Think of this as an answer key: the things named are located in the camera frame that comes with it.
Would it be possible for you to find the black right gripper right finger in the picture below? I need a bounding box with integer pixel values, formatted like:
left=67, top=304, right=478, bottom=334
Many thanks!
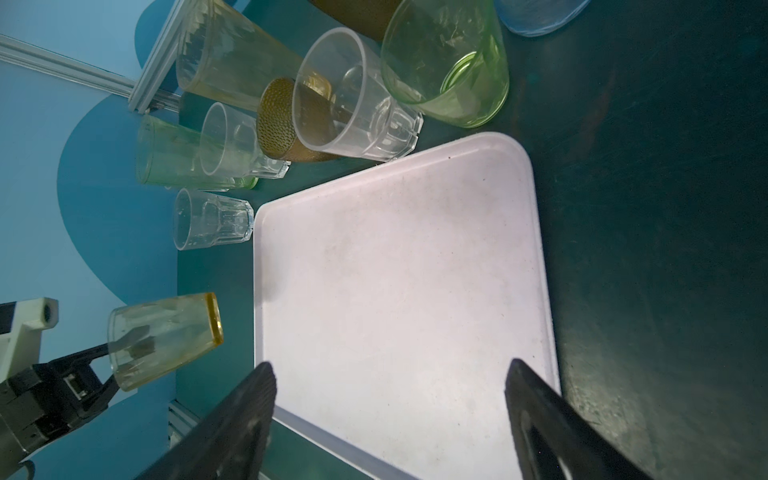
left=505, top=358, right=649, bottom=479

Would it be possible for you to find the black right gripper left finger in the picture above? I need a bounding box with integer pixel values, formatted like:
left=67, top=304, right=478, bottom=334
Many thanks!
left=139, top=362, right=277, bottom=479

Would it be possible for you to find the pink plastic tray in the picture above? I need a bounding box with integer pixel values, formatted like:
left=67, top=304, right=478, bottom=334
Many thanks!
left=253, top=132, right=560, bottom=479

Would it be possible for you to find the aluminium back frame rail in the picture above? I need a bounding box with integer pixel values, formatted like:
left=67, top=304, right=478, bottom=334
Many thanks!
left=128, top=0, right=197, bottom=113

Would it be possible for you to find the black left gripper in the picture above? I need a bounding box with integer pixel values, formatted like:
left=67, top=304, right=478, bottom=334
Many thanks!
left=1, top=326, right=158, bottom=462

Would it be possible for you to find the clear faceted glass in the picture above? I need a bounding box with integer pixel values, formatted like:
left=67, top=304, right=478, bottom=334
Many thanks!
left=199, top=102, right=291, bottom=179
left=172, top=189, right=255, bottom=251
left=292, top=27, right=423, bottom=162

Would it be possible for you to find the aluminium left frame post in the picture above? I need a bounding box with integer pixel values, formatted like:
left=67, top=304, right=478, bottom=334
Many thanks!
left=1, top=35, right=135, bottom=98

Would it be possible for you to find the frosted blue tall tumbler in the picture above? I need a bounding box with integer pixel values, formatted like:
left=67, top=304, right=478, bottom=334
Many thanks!
left=493, top=0, right=591, bottom=37

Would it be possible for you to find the tall amber tumbler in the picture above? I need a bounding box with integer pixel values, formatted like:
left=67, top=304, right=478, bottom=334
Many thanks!
left=176, top=0, right=302, bottom=112

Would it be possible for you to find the tall green tumbler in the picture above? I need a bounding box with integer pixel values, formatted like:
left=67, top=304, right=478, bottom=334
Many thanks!
left=135, top=115, right=258, bottom=192

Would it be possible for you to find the short brown textured cup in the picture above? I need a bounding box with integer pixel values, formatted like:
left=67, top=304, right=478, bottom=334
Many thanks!
left=257, top=77, right=337, bottom=163

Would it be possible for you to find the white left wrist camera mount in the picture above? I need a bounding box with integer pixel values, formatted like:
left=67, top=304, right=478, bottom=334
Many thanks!
left=0, top=297, right=59, bottom=382

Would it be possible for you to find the dark brown textured tall cup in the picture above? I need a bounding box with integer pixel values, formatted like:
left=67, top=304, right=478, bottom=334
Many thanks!
left=310, top=0, right=402, bottom=43

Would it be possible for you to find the short green glass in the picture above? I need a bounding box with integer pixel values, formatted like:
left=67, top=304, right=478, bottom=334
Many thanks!
left=381, top=0, right=510, bottom=129

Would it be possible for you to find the short yellow amber glass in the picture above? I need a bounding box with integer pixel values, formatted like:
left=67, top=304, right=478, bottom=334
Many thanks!
left=107, top=292, right=223, bottom=392

